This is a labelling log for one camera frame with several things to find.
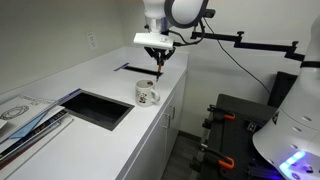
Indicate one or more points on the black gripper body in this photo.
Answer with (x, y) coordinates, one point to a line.
(160, 55)

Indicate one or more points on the wall power outlet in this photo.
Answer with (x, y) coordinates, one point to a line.
(92, 40)

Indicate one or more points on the black perforated robot table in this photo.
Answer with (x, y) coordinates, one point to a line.
(233, 138)

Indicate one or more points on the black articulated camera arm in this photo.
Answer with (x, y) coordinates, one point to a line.
(246, 43)

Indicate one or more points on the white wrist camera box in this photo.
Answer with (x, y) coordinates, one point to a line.
(153, 40)

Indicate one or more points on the orange-tipped black clamp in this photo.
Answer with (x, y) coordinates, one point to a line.
(220, 114)
(217, 157)

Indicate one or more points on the near rectangular counter opening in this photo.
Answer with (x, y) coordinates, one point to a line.
(96, 109)

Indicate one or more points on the large magazine stack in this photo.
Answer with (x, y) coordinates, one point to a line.
(24, 120)

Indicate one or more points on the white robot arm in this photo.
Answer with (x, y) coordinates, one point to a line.
(290, 141)

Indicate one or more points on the dark marker pen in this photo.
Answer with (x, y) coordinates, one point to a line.
(158, 72)

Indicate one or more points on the white ceramic mug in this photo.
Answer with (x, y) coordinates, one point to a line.
(145, 93)

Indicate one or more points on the lower orange-tipped black clamp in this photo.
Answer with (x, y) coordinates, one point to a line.
(217, 157)

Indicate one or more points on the white base cabinets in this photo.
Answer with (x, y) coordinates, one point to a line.
(151, 157)

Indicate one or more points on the upper orange-tipped black clamp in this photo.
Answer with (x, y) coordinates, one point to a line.
(220, 114)

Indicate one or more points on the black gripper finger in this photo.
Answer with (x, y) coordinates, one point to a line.
(157, 64)
(162, 62)

